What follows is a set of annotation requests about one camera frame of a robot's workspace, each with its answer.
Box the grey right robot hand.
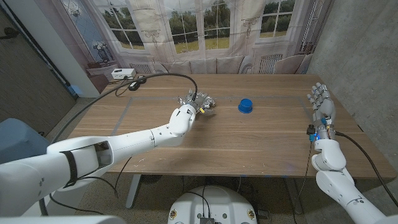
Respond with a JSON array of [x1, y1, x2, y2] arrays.
[[307, 82, 336, 142]]

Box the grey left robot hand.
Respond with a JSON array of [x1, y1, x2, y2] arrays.
[[177, 88, 217, 118]]

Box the blue plastic cup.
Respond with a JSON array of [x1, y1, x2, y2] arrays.
[[238, 98, 254, 114]]

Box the printed window scene backdrop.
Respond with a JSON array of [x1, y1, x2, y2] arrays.
[[34, 0, 335, 94]]

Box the white power strip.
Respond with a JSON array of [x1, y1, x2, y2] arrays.
[[111, 68, 137, 80]]

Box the grey table leg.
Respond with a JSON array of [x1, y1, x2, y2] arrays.
[[284, 177, 304, 215], [125, 174, 141, 208]]

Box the white robot torso base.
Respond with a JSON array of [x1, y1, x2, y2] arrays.
[[167, 185, 258, 224]]

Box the blue upholstered chair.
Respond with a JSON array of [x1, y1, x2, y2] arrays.
[[0, 118, 58, 164]]

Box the thin black right arm wire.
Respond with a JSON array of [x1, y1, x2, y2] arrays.
[[297, 141, 313, 203]]

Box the thin black arm wire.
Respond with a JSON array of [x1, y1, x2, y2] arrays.
[[48, 156, 133, 216], [297, 141, 313, 203]]

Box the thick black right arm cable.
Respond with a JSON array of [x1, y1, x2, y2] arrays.
[[335, 131, 398, 208]]

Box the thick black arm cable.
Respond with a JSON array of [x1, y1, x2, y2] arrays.
[[39, 73, 199, 216], [335, 131, 398, 208]]

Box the black adapter cable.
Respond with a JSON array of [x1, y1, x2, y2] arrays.
[[108, 75, 137, 97]]

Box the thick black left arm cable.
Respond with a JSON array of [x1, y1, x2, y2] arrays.
[[39, 73, 199, 216]]

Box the thin black left arm wire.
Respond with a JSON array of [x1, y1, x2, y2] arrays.
[[48, 156, 133, 216]]

